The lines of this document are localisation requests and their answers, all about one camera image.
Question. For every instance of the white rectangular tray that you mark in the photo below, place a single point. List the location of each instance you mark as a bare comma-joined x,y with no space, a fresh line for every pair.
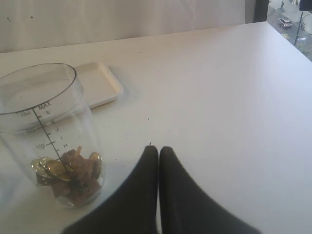
99,84

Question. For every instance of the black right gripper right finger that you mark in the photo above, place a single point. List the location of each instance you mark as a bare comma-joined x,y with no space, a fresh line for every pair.
186,209

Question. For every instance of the clear plastic shaker cup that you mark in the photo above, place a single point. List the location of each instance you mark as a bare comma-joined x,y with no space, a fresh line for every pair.
43,113

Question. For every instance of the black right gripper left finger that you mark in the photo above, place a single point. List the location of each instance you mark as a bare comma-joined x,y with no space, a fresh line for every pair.
131,209

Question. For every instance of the brown cubes and gold coins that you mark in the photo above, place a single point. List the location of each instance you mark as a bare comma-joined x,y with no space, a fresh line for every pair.
75,181

